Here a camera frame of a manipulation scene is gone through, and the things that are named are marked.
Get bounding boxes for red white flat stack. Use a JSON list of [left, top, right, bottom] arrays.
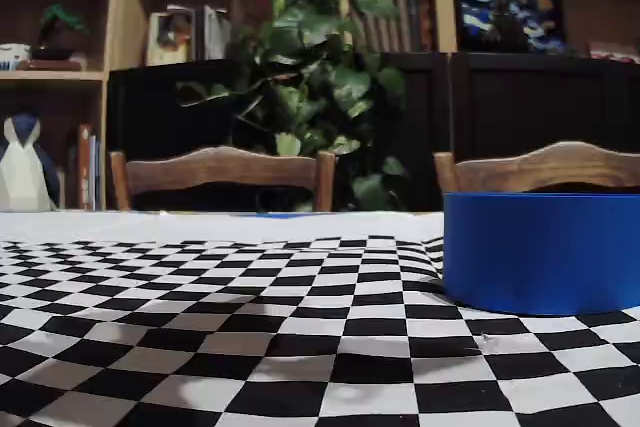
[[587, 39, 640, 64]]

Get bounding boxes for black cabinet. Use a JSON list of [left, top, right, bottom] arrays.
[[106, 50, 640, 213]]

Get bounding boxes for blue tape strip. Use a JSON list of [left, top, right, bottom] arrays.
[[252, 212, 314, 221]]

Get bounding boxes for brown wooden chair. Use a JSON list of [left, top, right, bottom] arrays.
[[433, 140, 640, 194], [108, 145, 337, 212]]

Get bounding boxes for blue swirly painting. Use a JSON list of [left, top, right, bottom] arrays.
[[456, 0, 567, 54]]

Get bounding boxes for grey white books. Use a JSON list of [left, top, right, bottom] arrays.
[[201, 4, 232, 62]]

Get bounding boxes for tall thin books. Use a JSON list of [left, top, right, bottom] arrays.
[[76, 122, 107, 212]]

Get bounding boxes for green leafy houseplant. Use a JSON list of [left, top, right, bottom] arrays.
[[177, 0, 409, 213]]

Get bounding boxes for brown hardcover books row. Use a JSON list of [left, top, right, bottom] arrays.
[[349, 0, 434, 54]]

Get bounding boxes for white blue penguin figure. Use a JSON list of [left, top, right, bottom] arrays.
[[0, 114, 62, 212]]

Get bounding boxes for white blue mug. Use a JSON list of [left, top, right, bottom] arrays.
[[0, 43, 32, 72]]

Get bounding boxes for light wood bookshelf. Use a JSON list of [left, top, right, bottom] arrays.
[[0, 0, 640, 213]]

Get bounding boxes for illustrated cover book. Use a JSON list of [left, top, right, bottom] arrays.
[[146, 5, 195, 67]]

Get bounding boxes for black white checkerboard sheet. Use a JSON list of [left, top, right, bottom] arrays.
[[0, 210, 640, 427]]

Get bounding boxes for blue round box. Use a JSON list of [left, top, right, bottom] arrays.
[[442, 190, 640, 317]]

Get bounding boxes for green topped bonsai figure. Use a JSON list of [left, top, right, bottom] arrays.
[[14, 3, 92, 72]]

